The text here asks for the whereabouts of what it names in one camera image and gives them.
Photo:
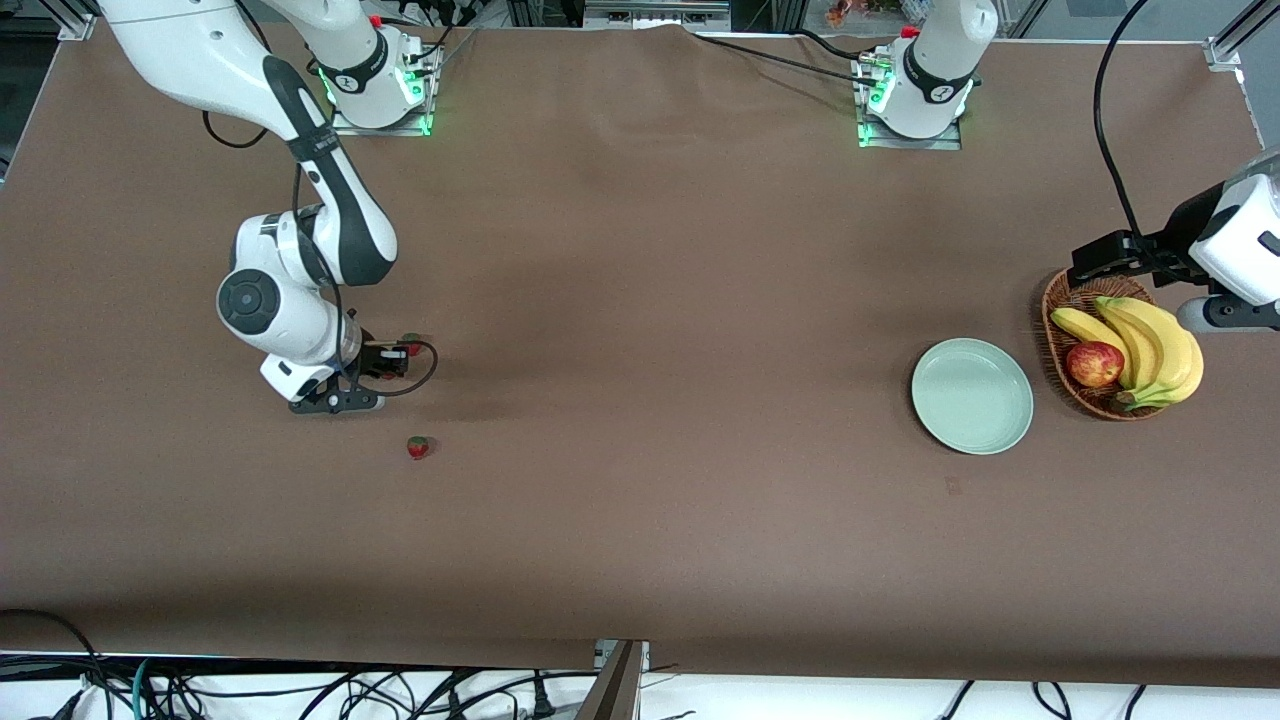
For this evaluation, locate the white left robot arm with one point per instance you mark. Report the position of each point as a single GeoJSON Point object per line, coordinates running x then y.
{"type": "Point", "coordinates": [935, 100]}

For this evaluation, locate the brown wicker basket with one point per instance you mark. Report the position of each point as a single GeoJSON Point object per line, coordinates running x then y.
{"type": "Point", "coordinates": [1075, 302]}

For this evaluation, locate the yellow banana bunch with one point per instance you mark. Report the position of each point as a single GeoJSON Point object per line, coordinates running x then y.
{"type": "Point", "coordinates": [1165, 350]}

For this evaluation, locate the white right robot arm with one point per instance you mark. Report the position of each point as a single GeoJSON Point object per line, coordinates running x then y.
{"type": "Point", "coordinates": [280, 300]}

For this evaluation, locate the aluminium table bracket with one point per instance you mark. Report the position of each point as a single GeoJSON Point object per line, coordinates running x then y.
{"type": "Point", "coordinates": [605, 652]}

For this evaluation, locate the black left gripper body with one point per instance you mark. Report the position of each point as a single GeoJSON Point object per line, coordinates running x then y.
{"type": "Point", "coordinates": [1176, 237]}

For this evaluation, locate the brown table cover sheet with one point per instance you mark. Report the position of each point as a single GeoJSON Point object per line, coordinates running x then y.
{"type": "Point", "coordinates": [640, 300]}

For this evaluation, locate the pale green round plate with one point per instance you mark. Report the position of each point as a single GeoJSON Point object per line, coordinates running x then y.
{"type": "Point", "coordinates": [972, 397]}

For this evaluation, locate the red apple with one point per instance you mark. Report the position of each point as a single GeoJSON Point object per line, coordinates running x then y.
{"type": "Point", "coordinates": [1095, 364]}

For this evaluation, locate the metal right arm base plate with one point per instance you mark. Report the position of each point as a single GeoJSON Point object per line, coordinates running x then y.
{"type": "Point", "coordinates": [380, 130]}

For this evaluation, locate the small orange object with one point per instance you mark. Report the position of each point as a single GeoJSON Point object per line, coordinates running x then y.
{"type": "Point", "coordinates": [842, 12]}

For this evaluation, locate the aluminium frame profile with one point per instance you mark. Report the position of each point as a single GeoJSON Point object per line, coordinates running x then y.
{"type": "Point", "coordinates": [1228, 45]}
{"type": "Point", "coordinates": [78, 20]}

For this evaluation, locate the grey metal rail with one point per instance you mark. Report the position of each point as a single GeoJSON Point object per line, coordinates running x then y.
{"type": "Point", "coordinates": [655, 12]}

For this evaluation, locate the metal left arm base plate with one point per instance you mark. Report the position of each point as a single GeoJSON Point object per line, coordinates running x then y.
{"type": "Point", "coordinates": [915, 143]}

